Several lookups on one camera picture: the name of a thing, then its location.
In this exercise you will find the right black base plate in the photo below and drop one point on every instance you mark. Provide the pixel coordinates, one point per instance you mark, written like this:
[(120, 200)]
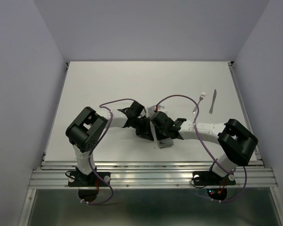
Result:
[(208, 178)]

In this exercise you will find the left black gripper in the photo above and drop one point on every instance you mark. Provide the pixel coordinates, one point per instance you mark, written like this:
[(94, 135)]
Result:
[(145, 132)]

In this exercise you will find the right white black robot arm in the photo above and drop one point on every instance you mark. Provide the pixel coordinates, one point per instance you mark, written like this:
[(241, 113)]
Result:
[(237, 142)]

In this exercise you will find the silver knife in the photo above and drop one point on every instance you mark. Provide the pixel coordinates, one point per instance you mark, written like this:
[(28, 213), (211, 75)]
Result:
[(213, 102)]

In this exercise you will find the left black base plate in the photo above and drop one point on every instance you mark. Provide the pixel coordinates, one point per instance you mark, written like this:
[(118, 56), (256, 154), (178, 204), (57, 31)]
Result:
[(78, 179)]

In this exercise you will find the grey cloth napkin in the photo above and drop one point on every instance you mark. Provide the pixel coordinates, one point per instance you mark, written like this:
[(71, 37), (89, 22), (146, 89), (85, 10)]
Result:
[(161, 142)]

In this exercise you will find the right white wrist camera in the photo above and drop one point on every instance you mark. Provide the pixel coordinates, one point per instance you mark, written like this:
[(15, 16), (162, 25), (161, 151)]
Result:
[(161, 109)]

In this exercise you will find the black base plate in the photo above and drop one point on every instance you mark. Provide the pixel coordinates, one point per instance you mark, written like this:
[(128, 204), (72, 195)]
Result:
[(208, 178), (78, 179)]

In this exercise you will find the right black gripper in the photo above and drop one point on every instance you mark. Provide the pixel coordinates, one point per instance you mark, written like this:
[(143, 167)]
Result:
[(159, 135)]

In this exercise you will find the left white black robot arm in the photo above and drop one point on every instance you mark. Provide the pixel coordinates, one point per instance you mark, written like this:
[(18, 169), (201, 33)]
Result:
[(88, 129)]

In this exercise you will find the silver fork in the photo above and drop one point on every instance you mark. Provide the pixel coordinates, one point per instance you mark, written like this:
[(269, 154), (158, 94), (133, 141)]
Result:
[(202, 96)]

